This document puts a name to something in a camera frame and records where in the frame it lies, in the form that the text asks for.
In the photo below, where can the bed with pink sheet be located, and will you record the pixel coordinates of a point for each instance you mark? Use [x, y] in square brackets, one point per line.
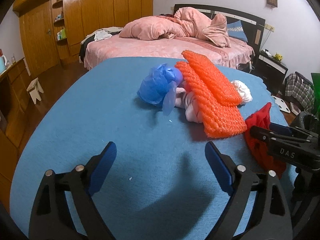
[95, 52]

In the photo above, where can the red plastic bag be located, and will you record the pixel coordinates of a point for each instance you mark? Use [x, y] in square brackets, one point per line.
[257, 146]

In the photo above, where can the pink duvet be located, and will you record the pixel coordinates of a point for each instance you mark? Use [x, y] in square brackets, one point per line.
[186, 22]

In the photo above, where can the pile of clothes on bed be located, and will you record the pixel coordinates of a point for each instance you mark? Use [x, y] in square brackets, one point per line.
[97, 35]

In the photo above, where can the white bathroom scale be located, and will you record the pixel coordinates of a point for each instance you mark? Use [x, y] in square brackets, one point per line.
[281, 104]

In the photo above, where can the light blue electric kettle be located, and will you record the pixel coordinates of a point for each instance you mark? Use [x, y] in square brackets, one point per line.
[3, 63]

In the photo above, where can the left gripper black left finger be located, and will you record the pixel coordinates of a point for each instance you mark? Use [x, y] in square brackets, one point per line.
[50, 216]

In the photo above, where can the yellow plush toy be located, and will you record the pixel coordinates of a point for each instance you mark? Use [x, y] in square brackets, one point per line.
[277, 57]

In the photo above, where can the blue pillow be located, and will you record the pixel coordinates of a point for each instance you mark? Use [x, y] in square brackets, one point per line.
[235, 30]

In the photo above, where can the wooden wardrobe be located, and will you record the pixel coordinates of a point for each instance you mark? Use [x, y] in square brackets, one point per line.
[51, 30]

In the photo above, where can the blue plastic bag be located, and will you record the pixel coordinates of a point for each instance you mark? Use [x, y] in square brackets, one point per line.
[159, 87]

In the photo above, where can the black headboard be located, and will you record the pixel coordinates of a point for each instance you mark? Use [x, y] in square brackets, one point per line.
[253, 26]

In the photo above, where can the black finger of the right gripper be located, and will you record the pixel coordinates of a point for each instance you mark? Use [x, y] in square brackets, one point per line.
[284, 133]

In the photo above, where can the blue table mat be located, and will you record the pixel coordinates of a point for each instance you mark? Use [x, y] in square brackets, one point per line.
[160, 185]

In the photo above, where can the wooden side cabinet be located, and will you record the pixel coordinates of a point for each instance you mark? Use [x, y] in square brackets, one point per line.
[14, 102]

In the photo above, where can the pink book on floor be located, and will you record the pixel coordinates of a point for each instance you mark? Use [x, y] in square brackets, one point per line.
[294, 109]

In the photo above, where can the small white wooden stool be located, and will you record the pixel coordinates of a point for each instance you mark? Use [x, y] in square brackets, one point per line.
[35, 89]

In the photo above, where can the plaid shirt on chair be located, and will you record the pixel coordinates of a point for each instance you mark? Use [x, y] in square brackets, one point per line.
[300, 88]

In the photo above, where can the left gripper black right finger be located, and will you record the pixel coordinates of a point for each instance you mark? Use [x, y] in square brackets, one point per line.
[270, 216]

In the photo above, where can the wall power socket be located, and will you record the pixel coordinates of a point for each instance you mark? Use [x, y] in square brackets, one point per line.
[269, 27]

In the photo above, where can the orange bubble wrap sheet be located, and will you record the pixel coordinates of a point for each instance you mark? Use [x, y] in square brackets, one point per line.
[217, 99]

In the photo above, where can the black nightstand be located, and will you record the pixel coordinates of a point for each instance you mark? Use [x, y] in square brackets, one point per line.
[271, 71]

